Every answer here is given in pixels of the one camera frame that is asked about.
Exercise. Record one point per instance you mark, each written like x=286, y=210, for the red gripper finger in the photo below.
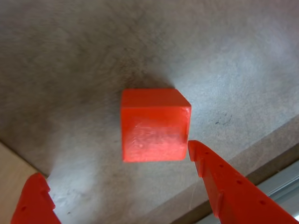
x=32, y=205
x=233, y=193

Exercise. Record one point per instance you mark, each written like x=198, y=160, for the red wooden cube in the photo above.
x=154, y=126

